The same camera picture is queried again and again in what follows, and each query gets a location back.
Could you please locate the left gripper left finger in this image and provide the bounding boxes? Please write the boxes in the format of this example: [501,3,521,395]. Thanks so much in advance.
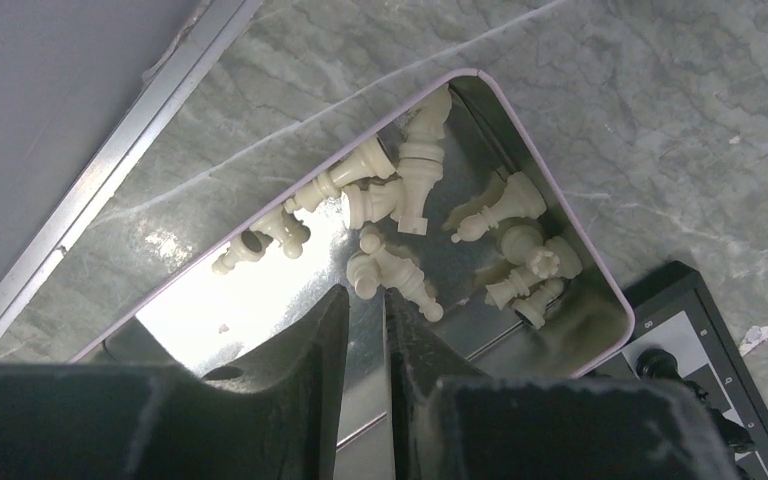
[0,285,350,479]

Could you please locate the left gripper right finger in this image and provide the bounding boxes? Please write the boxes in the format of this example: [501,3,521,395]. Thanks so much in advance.
[384,290,740,479]

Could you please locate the black chess piece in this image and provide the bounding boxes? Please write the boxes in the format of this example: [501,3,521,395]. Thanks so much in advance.
[635,347,755,455]

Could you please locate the black white chess board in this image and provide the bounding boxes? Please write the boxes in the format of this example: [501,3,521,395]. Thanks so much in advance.
[589,261,768,479]

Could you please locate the silver metal tin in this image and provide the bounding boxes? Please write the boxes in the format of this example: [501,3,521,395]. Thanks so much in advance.
[78,69,635,445]

